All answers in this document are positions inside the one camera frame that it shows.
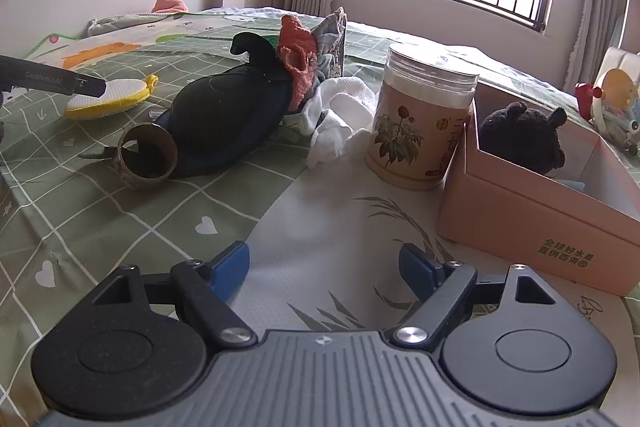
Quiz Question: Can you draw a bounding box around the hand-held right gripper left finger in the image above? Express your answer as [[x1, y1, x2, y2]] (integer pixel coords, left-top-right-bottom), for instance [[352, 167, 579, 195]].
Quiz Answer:
[[90, 241, 256, 349]]

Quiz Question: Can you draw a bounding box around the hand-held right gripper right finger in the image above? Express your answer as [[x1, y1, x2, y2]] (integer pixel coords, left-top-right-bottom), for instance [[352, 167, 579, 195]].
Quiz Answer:
[[391, 243, 558, 352]]

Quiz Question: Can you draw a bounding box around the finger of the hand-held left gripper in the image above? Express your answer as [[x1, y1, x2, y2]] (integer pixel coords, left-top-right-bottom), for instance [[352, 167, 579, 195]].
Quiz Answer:
[[62, 71, 109, 97]]

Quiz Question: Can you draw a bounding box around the yellow and white sponge pad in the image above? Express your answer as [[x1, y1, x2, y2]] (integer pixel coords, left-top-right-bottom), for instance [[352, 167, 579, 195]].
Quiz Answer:
[[64, 75, 159, 122]]

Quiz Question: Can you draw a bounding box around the pink cardboard box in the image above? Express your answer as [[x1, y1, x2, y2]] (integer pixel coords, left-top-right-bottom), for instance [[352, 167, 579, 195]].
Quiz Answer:
[[435, 79, 640, 298]]

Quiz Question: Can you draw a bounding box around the dark navy cloth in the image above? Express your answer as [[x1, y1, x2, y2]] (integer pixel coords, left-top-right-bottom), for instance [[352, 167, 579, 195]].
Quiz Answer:
[[152, 32, 297, 180]]

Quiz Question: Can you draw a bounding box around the white sock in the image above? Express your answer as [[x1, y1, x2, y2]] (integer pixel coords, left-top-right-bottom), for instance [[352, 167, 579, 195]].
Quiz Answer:
[[299, 76, 379, 170]]

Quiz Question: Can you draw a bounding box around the orange knitted sock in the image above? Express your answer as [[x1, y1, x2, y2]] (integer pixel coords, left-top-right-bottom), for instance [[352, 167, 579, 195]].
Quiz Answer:
[[276, 13, 322, 114]]

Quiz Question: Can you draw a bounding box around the grey patterned sock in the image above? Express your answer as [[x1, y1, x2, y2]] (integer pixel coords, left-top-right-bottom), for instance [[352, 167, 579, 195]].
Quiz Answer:
[[307, 7, 349, 82]]

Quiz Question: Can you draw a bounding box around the cartoon printed blanket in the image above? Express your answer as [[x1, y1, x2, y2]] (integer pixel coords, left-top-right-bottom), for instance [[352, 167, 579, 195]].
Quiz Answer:
[[24, 11, 263, 74]]

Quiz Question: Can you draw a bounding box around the grey cloth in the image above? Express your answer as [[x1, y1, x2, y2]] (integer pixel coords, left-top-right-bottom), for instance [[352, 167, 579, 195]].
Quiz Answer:
[[87, 13, 153, 38]]

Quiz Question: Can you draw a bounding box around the brown tape roll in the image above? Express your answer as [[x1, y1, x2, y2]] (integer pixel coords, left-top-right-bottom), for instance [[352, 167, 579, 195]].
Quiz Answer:
[[117, 122, 180, 192]]

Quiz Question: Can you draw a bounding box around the clear jar with floral label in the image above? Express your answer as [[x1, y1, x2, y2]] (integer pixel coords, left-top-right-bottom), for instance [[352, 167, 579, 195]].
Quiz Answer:
[[365, 42, 480, 192]]

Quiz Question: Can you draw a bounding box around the black plush toy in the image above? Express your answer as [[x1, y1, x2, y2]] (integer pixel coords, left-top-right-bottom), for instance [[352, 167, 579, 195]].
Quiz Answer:
[[476, 101, 569, 176]]

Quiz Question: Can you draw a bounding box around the colourful plastic toy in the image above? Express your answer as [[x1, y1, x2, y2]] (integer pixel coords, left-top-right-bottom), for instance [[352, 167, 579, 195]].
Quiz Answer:
[[573, 67, 640, 156]]

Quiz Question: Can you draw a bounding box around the white padded headboard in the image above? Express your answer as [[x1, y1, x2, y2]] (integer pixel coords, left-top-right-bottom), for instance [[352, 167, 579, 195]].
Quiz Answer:
[[597, 46, 640, 84]]

